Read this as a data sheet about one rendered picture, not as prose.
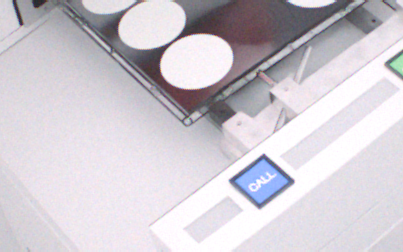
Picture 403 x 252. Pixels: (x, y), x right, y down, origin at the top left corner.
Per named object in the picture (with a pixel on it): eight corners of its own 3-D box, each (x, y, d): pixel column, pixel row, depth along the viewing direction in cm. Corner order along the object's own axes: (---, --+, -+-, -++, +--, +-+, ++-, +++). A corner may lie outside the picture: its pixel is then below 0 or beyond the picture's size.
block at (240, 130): (224, 137, 159) (221, 123, 156) (244, 123, 160) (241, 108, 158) (264, 173, 155) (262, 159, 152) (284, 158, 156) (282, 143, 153)
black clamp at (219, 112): (209, 117, 161) (207, 105, 159) (222, 108, 161) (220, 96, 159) (226, 132, 159) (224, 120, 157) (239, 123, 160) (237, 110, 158)
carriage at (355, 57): (222, 154, 161) (219, 141, 159) (411, 16, 173) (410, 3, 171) (261, 190, 157) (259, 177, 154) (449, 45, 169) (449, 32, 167)
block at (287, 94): (270, 103, 161) (268, 89, 159) (290, 89, 163) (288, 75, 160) (311, 137, 157) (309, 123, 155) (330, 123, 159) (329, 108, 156)
